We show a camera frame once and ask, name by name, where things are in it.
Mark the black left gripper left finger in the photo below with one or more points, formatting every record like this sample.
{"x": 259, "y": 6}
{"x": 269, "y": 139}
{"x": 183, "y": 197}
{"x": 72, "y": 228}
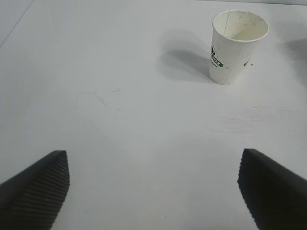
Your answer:
{"x": 31, "y": 201}

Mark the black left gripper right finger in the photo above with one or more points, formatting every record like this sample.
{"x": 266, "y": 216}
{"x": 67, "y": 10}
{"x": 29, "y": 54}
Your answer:
{"x": 275, "y": 198}

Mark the white paper coffee cup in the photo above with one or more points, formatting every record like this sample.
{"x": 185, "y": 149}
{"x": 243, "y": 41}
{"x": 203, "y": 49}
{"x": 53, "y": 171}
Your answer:
{"x": 227, "y": 60}

